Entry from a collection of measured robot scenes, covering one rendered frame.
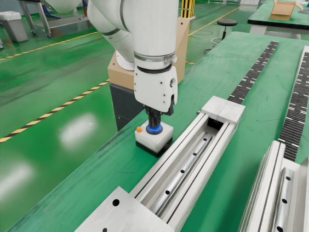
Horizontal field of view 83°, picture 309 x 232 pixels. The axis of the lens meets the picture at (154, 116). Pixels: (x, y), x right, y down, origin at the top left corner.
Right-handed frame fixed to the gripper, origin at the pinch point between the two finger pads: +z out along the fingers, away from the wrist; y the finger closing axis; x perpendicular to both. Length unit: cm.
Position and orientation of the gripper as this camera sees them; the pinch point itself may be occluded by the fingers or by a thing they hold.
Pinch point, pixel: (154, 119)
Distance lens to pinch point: 46.8
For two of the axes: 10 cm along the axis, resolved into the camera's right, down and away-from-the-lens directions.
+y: -8.0, -3.7, 4.7
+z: 0.0, 7.8, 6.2
